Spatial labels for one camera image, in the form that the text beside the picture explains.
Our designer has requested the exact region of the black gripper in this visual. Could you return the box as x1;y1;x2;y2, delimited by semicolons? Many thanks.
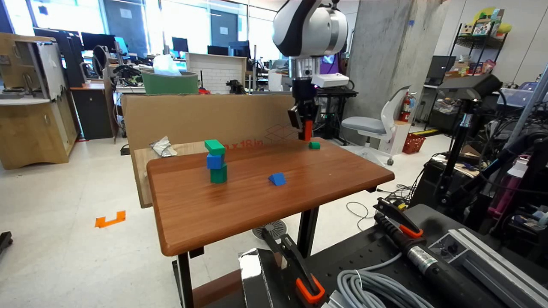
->
288;78;317;141

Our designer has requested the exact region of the orange block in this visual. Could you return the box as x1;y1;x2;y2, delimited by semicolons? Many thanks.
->
303;120;313;143

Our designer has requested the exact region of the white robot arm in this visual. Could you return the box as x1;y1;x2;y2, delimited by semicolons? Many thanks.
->
272;0;348;143

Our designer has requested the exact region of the small green block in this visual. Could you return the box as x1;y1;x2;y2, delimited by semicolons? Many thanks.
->
308;141;322;151

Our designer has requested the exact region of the loose blue block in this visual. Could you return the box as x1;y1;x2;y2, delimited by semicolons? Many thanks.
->
269;173;286;187

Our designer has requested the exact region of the top green block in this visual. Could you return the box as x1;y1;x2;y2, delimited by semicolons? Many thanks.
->
204;139;226;156

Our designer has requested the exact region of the middle blue block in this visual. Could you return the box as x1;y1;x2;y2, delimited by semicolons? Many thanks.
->
205;155;224;170

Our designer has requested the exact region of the bottom green block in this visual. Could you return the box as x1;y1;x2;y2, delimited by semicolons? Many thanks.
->
209;167;228;184

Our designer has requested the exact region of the computer monitor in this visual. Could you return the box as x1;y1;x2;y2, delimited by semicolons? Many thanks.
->
320;55;339;74

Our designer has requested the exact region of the white grey chair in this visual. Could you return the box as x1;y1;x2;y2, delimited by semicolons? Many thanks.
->
341;86;409;167

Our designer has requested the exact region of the cardboard sheet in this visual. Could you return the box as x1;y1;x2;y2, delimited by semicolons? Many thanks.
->
121;95;298;208

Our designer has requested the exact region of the red basket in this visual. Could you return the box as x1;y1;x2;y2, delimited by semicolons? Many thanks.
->
402;134;425;155

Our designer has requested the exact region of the wooden table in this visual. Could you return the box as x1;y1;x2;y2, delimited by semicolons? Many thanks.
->
147;141;394;308

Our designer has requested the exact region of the crumpled white paper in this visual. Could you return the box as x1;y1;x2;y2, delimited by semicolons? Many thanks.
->
151;137;176;158

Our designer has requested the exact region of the green box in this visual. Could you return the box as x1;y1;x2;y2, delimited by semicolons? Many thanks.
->
142;72;199;95

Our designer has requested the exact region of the black shelf rack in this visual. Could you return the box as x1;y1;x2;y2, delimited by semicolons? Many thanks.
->
421;7;510;132

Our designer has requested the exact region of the black tripod stand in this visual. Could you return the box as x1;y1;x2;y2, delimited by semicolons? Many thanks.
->
437;74;502;204

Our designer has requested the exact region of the wooden cabinet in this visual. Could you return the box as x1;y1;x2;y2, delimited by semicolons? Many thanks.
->
0;35;77;170

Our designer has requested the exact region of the right clamp orange handle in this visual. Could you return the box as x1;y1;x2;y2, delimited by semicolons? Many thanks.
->
375;213;423;240

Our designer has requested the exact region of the clamp orange handle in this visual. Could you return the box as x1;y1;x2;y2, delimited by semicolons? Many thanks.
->
260;230;325;308
375;213;423;240

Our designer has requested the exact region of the front clamp orange handle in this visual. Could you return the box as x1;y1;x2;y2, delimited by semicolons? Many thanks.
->
260;230;325;308

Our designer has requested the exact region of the grey coiled cable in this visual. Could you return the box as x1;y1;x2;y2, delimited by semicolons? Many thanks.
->
322;252;435;308

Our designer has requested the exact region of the aluminium rail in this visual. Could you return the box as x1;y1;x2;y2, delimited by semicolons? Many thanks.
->
430;228;548;308

